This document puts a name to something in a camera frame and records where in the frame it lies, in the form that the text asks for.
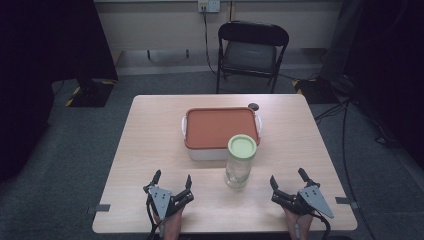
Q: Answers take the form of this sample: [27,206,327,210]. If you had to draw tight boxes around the grey table edge bracket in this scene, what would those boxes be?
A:
[334,196,358,210]
[87,203,112,214]

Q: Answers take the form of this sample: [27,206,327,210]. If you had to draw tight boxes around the long black floor cable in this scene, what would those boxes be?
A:
[340,99,378,240]

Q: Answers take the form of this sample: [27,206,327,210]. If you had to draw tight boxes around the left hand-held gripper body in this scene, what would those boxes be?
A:
[145,185,195,222]

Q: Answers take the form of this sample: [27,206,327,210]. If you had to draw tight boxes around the person's right hand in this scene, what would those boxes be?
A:
[283,208,315,240]

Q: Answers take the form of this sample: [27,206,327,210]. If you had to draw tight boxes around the black folding chair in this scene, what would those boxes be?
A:
[215,20,290,95]

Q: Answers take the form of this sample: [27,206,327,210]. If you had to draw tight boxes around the hand-held gripper cable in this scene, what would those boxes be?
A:
[312,212,332,240]
[145,194,160,240]

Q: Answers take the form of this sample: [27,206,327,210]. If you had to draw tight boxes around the dark curtain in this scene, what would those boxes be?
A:
[343,0,424,169]
[0,0,120,184]

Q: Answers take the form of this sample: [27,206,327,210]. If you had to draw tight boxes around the short black floor cable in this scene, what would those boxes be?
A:
[313,99,351,122]

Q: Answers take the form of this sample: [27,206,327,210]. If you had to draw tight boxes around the black stand base yellow stripes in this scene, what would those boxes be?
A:
[291,77,340,105]
[64,77,117,109]

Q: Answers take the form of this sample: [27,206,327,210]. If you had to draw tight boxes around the person's left hand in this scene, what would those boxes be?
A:
[153,205,185,240]

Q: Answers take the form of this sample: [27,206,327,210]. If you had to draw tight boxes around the white container with orange lid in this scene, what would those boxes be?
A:
[180,106,263,162]

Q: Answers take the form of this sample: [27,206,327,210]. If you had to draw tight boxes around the right hand-held gripper cable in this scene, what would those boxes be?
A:
[312,212,332,240]

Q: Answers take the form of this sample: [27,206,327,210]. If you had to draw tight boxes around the glass jar with green lid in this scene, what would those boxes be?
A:
[224,133,258,190]

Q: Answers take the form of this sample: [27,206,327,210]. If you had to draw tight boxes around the left hand-held gripper cable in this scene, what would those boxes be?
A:
[145,194,160,240]

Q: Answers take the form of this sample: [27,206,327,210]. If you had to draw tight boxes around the white wall power outlet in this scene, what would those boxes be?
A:
[197,0,222,14]

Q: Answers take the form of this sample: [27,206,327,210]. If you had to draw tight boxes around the black outlet cable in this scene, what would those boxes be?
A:
[202,11,220,76]

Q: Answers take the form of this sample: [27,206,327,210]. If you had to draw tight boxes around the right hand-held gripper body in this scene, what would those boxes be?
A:
[270,184,335,220]

